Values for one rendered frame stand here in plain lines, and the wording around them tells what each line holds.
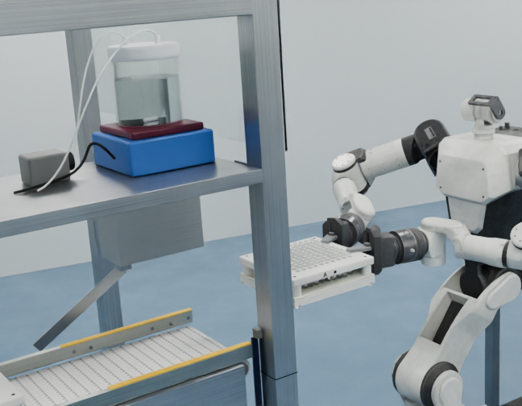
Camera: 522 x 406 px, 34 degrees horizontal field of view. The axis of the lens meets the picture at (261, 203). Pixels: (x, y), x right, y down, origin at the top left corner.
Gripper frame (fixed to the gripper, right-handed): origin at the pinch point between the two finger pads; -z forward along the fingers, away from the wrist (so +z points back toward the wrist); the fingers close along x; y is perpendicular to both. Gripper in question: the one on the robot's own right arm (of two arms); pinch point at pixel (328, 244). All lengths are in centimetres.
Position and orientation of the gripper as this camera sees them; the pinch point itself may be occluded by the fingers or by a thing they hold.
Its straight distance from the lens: 226.2
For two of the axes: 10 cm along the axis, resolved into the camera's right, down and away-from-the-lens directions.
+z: 4.3, -2.3, 8.8
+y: -9.0, -0.7, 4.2
